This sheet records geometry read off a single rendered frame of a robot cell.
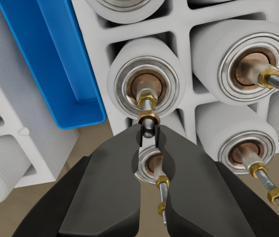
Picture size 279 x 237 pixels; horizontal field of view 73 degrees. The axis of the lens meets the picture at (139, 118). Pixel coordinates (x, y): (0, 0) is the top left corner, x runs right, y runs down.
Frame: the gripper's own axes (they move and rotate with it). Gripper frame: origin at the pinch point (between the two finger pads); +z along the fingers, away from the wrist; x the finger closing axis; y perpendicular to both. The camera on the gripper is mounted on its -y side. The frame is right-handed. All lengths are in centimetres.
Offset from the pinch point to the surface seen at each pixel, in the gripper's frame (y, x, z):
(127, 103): 2.5, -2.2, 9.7
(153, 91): -0.2, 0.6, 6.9
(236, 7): -8.2, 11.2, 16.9
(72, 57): 2.4, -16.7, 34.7
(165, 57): -3.0, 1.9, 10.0
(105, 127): 21.5, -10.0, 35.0
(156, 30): -5.1, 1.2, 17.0
